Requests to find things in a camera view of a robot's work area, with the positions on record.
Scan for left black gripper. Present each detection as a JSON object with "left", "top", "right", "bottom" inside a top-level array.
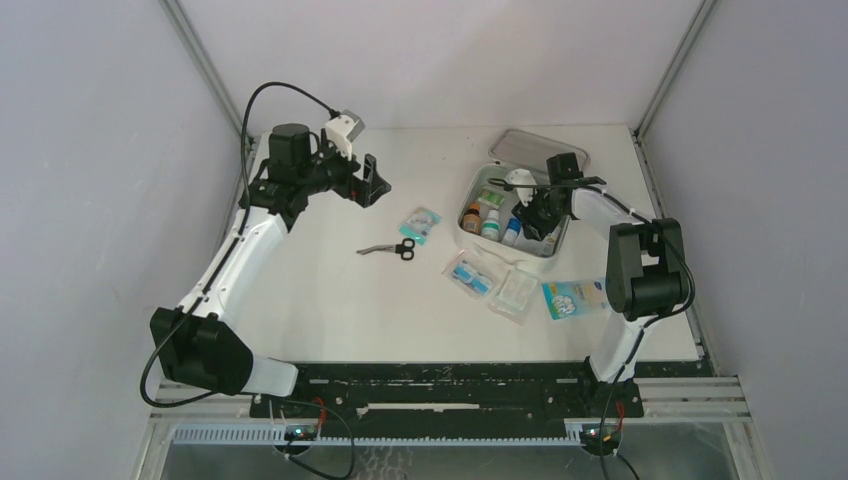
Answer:
[{"left": 298, "top": 134, "right": 390, "bottom": 208}]

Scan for blue white bandage roll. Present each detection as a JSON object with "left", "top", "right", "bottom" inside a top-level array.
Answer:
[{"left": 501, "top": 217, "right": 522, "bottom": 248}]

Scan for white bottle green label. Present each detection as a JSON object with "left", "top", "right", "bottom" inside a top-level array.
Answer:
[{"left": 480, "top": 209, "right": 500, "bottom": 242}]

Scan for grey plastic medicine box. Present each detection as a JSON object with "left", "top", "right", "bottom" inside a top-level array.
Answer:
[{"left": 453, "top": 163, "right": 569, "bottom": 273}]

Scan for small green box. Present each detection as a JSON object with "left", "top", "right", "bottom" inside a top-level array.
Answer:
[{"left": 477, "top": 188, "right": 505, "bottom": 209}]

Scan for teal bagged bandage pack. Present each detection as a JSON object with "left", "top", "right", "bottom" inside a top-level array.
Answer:
[{"left": 399, "top": 207, "right": 442, "bottom": 245}]

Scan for brown bottle orange cap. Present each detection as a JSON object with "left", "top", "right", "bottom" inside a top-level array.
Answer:
[{"left": 460, "top": 202, "right": 482, "bottom": 235}]

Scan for black handled medical scissors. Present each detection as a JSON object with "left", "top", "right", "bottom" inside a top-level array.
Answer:
[{"left": 356, "top": 238, "right": 417, "bottom": 261}]

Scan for blue cotton ball pack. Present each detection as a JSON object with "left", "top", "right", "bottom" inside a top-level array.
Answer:
[{"left": 541, "top": 277, "right": 609, "bottom": 321}]

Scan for clear plastic swab pack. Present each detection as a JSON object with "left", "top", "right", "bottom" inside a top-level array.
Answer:
[{"left": 487, "top": 269, "right": 540, "bottom": 325}]

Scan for blue items zip bag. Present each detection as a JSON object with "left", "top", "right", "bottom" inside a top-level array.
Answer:
[{"left": 442, "top": 249, "right": 496, "bottom": 299}]

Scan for white gauze packet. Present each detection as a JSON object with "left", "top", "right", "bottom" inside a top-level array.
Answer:
[{"left": 514, "top": 227, "right": 561, "bottom": 258}]

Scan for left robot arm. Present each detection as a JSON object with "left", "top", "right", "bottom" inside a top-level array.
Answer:
[{"left": 150, "top": 111, "right": 391, "bottom": 417}]

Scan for grey box lid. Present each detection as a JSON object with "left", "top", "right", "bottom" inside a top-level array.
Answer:
[{"left": 488, "top": 128, "right": 590, "bottom": 175}]

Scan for right circuit board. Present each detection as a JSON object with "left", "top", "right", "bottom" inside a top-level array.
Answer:
[{"left": 580, "top": 425, "right": 622, "bottom": 444}]

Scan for circuit board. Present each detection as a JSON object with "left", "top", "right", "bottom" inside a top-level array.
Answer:
[
  {"left": 580, "top": 425, "right": 622, "bottom": 444},
  {"left": 284, "top": 425, "right": 319, "bottom": 443}
]

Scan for left circuit board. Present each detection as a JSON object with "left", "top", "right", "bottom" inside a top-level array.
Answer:
[{"left": 284, "top": 425, "right": 319, "bottom": 443}]

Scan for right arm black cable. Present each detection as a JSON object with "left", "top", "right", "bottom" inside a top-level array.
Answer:
[{"left": 486, "top": 175, "right": 696, "bottom": 480}]

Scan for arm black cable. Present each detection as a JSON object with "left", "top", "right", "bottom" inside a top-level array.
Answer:
[
  {"left": 139, "top": 81, "right": 342, "bottom": 409},
  {"left": 486, "top": 175, "right": 696, "bottom": 480}
]

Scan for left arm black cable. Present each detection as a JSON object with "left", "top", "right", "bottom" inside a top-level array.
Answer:
[{"left": 139, "top": 81, "right": 342, "bottom": 409}]

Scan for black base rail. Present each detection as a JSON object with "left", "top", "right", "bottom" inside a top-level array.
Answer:
[{"left": 249, "top": 361, "right": 645, "bottom": 440}]

